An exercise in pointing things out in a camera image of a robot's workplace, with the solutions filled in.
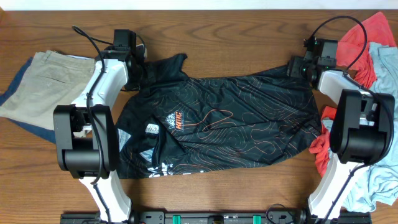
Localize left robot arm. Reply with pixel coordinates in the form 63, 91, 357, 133
53, 44, 147, 223

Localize black orange-patterned jersey shirt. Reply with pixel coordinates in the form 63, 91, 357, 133
116, 54, 322, 179

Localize red t-shirt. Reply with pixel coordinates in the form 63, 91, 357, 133
308, 11, 397, 177

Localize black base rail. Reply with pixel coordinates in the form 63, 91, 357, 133
60, 208, 373, 224

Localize folded khaki shorts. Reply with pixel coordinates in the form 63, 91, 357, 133
1, 50, 95, 130

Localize folded navy blue garment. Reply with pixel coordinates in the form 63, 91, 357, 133
1, 57, 55, 144

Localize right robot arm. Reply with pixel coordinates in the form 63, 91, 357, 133
287, 56, 395, 223

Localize light blue t-shirt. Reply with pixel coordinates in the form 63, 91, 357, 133
321, 42, 398, 213

